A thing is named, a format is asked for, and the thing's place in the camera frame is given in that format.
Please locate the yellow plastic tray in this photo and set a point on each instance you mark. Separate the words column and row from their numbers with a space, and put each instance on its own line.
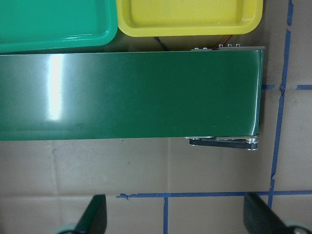
column 168, row 18

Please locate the green plastic tray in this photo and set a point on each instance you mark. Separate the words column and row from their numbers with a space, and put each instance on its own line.
column 28, row 25

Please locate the green conveyor belt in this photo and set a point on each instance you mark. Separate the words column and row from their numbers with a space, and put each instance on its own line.
column 210, row 97

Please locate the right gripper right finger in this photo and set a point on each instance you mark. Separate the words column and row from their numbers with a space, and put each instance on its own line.
column 258, row 218

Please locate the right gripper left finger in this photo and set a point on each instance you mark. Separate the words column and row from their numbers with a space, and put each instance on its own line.
column 94, row 218

